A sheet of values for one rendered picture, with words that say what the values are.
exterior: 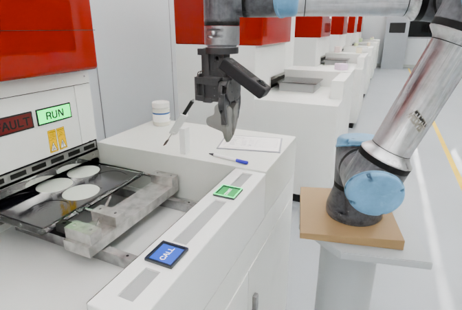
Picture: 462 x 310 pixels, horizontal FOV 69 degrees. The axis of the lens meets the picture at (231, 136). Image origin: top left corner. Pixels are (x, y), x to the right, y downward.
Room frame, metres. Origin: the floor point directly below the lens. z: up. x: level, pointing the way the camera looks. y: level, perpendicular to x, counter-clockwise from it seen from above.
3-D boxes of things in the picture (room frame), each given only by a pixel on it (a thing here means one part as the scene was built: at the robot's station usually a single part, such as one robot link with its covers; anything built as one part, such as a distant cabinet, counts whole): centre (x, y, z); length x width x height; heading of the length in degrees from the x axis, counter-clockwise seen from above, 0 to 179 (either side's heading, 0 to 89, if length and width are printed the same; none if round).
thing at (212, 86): (0.75, 0.03, 1.25); 0.09 x 0.08 x 0.12; 66
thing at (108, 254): (0.70, 0.36, 0.84); 0.50 x 0.02 x 0.03; 66
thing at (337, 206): (0.84, -0.35, 0.90); 0.15 x 0.15 x 0.10
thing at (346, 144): (0.83, -0.34, 1.01); 0.13 x 0.12 x 0.14; 171
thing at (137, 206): (0.82, 0.28, 0.87); 0.36 x 0.08 x 0.03; 156
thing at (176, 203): (0.95, 0.25, 0.84); 0.50 x 0.02 x 0.03; 66
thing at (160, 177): (0.97, 0.21, 0.89); 0.08 x 0.03 x 0.03; 66
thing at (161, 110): (1.34, 0.29, 1.01); 0.07 x 0.07 x 0.10
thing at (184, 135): (1.01, 0.16, 1.03); 0.06 x 0.04 x 0.13; 66
